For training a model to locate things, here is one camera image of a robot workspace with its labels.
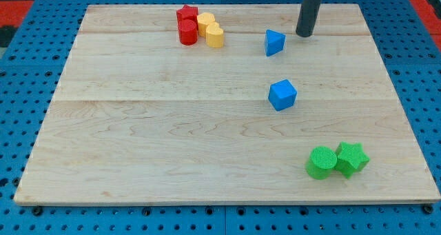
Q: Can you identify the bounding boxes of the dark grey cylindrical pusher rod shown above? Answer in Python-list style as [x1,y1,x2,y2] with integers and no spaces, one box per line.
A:
[296,0,322,37]

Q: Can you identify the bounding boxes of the blue triangle block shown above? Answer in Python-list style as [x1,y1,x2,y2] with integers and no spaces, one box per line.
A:
[265,30,286,57]

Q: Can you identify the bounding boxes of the blue cube block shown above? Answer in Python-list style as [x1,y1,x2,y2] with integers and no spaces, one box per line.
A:
[268,79,297,111]

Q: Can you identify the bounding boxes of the yellow heart block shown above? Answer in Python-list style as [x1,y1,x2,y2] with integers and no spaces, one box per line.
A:
[205,22,224,48]

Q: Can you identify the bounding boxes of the yellow hexagon block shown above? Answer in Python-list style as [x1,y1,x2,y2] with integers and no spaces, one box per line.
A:
[196,12,216,37]

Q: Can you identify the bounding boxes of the red star block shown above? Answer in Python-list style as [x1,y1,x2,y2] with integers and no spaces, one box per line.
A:
[176,4,198,23]

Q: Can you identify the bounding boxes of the red cylinder block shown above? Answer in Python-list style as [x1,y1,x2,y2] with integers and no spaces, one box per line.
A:
[178,19,198,45]

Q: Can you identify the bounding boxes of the green cylinder block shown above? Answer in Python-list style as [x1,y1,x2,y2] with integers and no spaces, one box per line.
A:
[305,146,337,180]

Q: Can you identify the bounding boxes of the green star block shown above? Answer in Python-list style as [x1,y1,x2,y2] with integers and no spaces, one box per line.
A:
[334,141,370,178]

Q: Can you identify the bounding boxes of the light wooden board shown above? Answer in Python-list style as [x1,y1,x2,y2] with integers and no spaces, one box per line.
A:
[14,4,440,206]

